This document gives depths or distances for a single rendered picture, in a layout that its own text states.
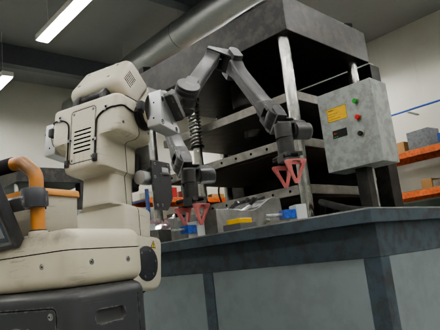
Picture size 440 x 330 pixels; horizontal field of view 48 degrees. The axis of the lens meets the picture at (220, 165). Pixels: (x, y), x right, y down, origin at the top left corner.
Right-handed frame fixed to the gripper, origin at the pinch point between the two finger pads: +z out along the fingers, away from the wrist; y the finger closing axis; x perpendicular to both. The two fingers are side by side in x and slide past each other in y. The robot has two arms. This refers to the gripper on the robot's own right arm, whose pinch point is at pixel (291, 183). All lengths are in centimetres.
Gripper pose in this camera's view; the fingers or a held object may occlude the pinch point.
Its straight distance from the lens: 159.6
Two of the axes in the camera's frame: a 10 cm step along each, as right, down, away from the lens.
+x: -9.5, 0.5, -3.2
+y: -3.0, 2.2, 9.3
